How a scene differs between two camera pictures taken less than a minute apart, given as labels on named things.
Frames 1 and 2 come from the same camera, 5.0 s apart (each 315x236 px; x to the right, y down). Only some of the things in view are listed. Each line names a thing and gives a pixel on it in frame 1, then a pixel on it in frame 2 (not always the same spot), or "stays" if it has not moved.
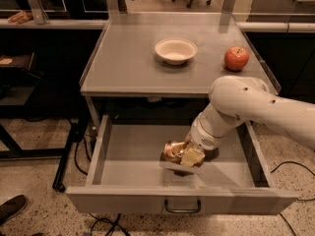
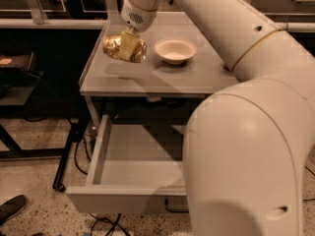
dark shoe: [12, 207] stays
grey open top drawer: [129, 175] stays
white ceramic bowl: [175, 51] stays
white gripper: [201, 138] -> [139, 17]
